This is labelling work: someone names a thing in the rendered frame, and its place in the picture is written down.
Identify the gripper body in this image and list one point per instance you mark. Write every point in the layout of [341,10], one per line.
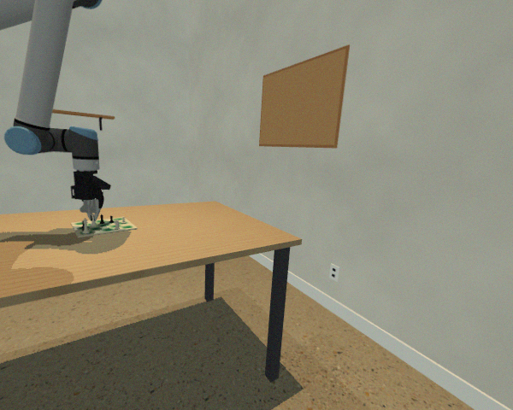
[81,192]

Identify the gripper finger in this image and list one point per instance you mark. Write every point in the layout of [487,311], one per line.
[85,207]
[96,205]

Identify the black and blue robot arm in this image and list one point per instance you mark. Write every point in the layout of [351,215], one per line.
[31,133]

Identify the chessboard with green and cream squares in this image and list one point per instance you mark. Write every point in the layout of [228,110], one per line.
[102,228]

